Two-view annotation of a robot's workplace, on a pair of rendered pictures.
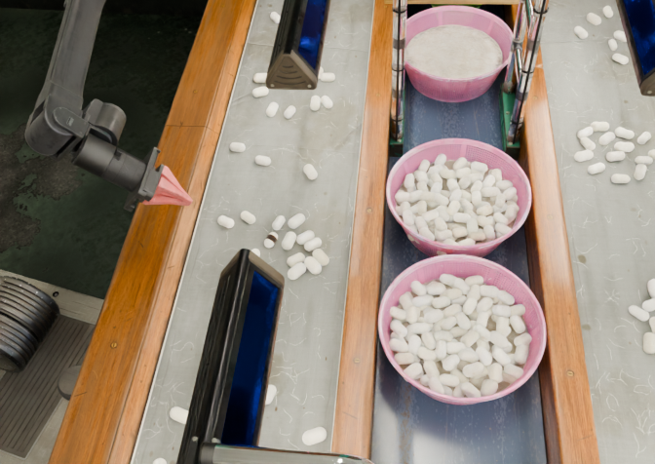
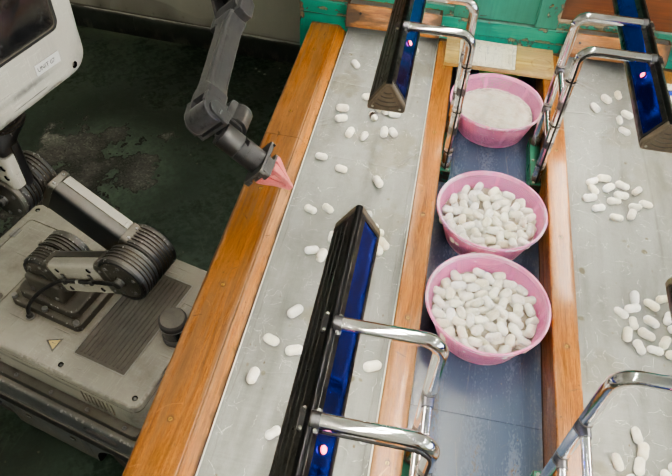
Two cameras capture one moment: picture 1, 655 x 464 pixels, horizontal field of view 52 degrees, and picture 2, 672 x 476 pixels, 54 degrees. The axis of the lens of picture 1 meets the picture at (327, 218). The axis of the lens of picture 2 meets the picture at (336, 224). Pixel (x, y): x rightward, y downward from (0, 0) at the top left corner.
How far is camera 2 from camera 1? 0.37 m
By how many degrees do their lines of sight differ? 5
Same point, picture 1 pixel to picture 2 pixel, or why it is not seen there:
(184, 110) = (281, 123)
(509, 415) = (516, 376)
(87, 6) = (232, 32)
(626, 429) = not seen: hidden behind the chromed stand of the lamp
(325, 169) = (388, 181)
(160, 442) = (254, 357)
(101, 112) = (237, 110)
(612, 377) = (597, 354)
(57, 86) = (213, 85)
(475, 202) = (503, 220)
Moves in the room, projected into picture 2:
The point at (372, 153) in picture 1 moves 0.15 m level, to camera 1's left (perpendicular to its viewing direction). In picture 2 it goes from (427, 174) to (368, 172)
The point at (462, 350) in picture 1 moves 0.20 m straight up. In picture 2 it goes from (486, 322) to (508, 262)
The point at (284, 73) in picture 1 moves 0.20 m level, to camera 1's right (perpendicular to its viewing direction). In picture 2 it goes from (383, 98) to (479, 101)
